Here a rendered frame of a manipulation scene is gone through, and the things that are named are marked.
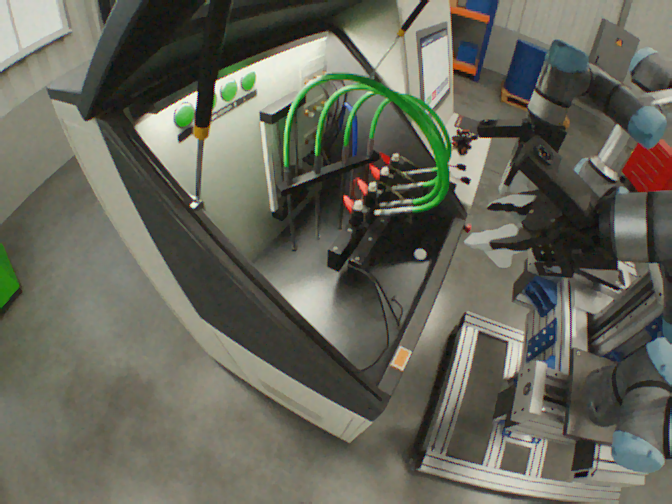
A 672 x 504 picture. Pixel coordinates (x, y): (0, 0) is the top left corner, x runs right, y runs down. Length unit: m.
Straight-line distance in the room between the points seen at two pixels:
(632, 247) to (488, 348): 1.42
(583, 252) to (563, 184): 0.10
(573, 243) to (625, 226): 0.09
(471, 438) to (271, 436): 0.94
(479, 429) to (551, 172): 1.36
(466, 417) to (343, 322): 0.89
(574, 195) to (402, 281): 0.71
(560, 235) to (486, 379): 1.32
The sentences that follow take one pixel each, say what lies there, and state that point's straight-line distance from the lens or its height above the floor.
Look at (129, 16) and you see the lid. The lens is 0.30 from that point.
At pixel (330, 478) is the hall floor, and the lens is 1.62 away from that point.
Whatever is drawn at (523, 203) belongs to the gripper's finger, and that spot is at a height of 1.38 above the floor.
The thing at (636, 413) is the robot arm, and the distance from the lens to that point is 0.67.
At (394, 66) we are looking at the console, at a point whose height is 1.35.
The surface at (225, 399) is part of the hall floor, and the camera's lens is 1.72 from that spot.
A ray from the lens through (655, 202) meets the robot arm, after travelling 0.37.
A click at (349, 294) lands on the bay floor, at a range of 0.93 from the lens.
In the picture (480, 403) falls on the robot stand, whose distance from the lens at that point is 1.61.
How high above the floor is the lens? 1.62
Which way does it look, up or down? 51 degrees down
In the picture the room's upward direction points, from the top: 4 degrees clockwise
